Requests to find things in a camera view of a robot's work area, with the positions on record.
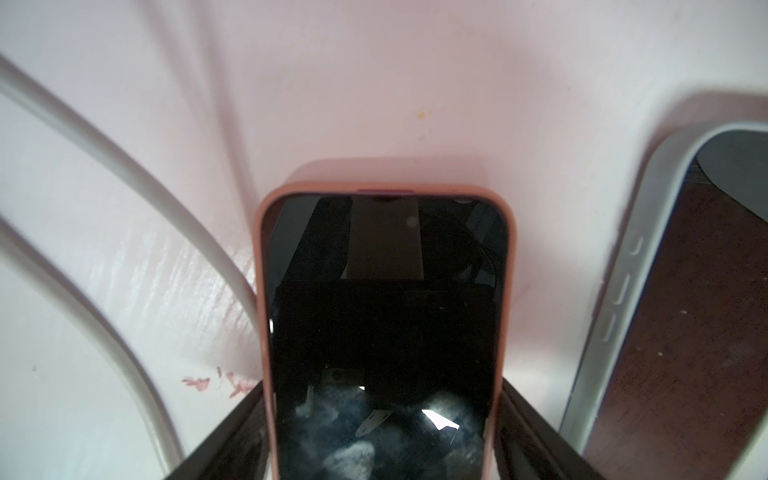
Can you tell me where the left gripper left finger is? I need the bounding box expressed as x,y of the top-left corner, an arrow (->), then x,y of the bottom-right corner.
167,382 -> 270,480

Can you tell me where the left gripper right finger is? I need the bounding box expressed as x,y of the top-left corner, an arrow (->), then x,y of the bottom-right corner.
494,380 -> 603,480

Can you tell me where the phone with pink case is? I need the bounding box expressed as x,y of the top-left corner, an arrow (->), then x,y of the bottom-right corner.
256,182 -> 515,479

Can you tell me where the white charging cable left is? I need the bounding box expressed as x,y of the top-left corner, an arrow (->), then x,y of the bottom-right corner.
0,53 -> 262,475

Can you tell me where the phone with white case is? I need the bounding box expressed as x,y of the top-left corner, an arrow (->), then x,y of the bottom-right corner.
560,122 -> 767,479

